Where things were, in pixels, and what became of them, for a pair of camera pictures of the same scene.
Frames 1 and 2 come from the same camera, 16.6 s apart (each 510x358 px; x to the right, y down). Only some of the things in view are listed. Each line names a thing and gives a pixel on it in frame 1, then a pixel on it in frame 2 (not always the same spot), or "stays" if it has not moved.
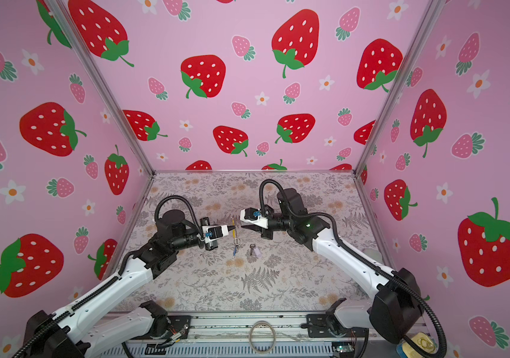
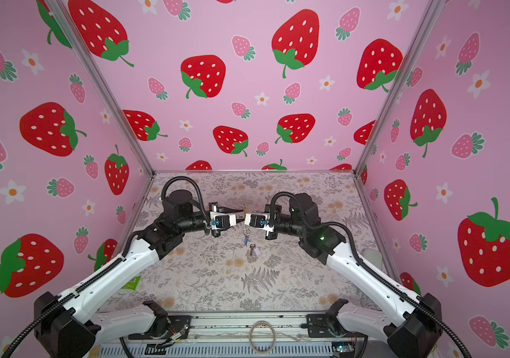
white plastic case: [373, 253] stays
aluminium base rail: [275, 334] stays
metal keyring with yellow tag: [236, 241] -> [246, 232]
